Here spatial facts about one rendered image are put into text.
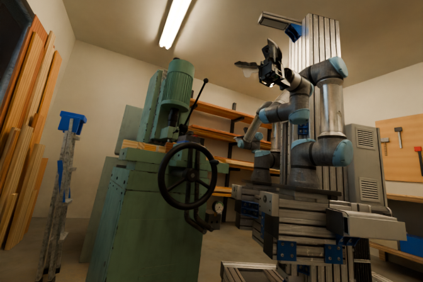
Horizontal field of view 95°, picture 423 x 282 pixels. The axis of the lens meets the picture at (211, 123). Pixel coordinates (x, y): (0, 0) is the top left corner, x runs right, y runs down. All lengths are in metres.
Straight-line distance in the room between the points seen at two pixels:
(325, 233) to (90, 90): 3.51
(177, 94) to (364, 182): 1.19
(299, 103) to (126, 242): 0.92
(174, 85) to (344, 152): 0.93
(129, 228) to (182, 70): 0.89
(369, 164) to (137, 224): 1.30
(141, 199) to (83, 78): 3.04
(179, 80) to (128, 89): 2.56
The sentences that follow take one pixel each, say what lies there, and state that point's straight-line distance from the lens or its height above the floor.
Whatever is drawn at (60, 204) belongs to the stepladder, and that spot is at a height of 0.50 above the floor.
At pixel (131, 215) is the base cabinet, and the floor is 0.61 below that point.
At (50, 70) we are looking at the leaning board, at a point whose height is 1.78.
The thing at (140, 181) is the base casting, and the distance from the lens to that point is 1.00.
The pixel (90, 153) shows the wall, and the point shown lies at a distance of 3.55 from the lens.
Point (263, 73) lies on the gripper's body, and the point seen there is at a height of 1.19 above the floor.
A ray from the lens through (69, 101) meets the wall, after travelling 3.73.
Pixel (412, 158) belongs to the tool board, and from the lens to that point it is 3.76.
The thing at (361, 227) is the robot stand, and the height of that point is 0.69.
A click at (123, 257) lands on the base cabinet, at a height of 0.44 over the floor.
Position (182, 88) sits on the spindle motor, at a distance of 1.22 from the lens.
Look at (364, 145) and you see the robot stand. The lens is 1.49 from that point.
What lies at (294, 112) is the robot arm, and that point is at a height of 1.09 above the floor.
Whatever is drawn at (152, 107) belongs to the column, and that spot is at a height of 1.22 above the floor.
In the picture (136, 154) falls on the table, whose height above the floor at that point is 0.87.
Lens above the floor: 0.82
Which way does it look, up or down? 15 degrees up
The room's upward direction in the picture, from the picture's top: 7 degrees clockwise
